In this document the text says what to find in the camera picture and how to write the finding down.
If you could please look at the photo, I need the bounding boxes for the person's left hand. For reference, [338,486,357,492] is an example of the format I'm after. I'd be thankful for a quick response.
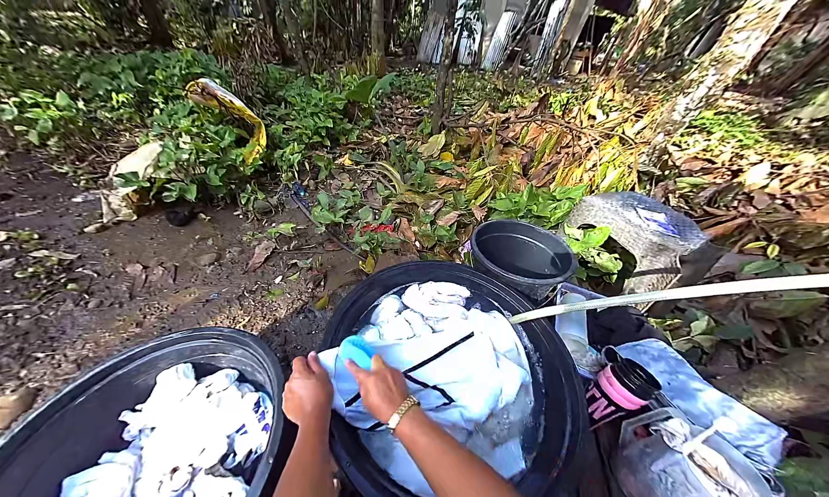
[282,351,334,427]

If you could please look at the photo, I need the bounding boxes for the person's right hand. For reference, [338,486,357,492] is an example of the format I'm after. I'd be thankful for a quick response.
[345,353,411,426]

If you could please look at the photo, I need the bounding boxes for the light blue scrub brush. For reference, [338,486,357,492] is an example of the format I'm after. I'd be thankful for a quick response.
[338,335,375,371]

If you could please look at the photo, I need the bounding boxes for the white garment with black stripes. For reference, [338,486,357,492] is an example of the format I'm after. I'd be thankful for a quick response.
[318,324,501,432]

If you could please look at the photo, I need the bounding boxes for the person's left forearm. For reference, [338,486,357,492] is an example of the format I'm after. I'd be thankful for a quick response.
[273,420,336,497]

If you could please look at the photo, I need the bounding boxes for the person's right forearm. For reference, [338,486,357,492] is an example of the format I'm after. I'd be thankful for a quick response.
[391,404,523,497]

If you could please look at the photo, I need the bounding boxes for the pile of white wet clothes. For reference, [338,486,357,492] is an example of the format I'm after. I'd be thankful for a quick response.
[359,281,533,497]

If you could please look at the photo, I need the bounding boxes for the heap of white laundry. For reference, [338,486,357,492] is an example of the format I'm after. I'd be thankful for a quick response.
[61,363,274,497]

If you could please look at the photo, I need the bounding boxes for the dark grey plastic bucket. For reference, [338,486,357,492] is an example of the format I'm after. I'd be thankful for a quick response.
[470,220,579,301]

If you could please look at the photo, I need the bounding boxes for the round black wash basin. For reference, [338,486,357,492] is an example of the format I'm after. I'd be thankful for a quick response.
[321,260,589,497]

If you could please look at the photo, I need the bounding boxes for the clear plastic bottle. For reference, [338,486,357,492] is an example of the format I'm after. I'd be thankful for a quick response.
[556,293,603,371]

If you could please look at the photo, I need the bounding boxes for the black cloth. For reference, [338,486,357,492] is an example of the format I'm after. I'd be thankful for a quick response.
[586,304,667,349]

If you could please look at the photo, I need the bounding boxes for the black and pink container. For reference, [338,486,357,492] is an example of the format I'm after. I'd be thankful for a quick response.
[586,347,662,428]

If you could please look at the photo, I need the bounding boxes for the green leafy plants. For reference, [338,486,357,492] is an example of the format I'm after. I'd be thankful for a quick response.
[0,48,394,222]

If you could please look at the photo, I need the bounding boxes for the large oval black tub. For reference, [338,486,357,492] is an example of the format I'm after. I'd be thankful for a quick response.
[0,327,285,497]

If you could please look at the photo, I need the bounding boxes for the dirty whitish sack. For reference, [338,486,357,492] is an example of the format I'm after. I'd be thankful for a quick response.
[99,141,164,223]

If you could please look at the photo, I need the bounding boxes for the yellow plastic wrapper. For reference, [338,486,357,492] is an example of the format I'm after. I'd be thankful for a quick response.
[185,77,268,165]

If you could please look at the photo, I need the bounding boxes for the thin dark tree trunk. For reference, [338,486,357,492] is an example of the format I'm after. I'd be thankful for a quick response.
[431,0,461,135]

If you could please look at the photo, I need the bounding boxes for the heap of dry leaves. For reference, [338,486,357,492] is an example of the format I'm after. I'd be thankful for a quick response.
[387,76,829,277]

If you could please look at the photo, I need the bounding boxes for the translucent sack with blue print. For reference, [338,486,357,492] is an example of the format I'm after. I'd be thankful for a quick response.
[565,192,711,294]

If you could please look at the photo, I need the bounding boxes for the tan stone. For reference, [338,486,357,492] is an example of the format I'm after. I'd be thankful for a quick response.
[0,387,37,434]

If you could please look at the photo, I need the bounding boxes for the knotted clear plastic bag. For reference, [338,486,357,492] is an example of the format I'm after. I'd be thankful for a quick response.
[616,407,774,497]

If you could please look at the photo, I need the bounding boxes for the slim brown tree trunk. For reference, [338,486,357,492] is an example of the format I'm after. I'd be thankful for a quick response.
[369,0,388,77]

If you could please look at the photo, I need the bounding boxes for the light blue patterned cloth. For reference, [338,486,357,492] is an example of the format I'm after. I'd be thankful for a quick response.
[615,338,788,470]

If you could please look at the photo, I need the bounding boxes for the corrugated metal sheet fence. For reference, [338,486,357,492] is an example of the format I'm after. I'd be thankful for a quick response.
[416,0,597,75]

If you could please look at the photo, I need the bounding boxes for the fallen brown log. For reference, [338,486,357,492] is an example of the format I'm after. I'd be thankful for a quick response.
[714,335,829,423]

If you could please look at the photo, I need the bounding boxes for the thick mottled tree trunk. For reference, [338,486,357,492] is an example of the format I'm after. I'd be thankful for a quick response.
[638,0,798,173]

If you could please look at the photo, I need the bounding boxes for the whitish water hose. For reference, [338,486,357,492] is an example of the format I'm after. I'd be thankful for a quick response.
[510,271,829,324]

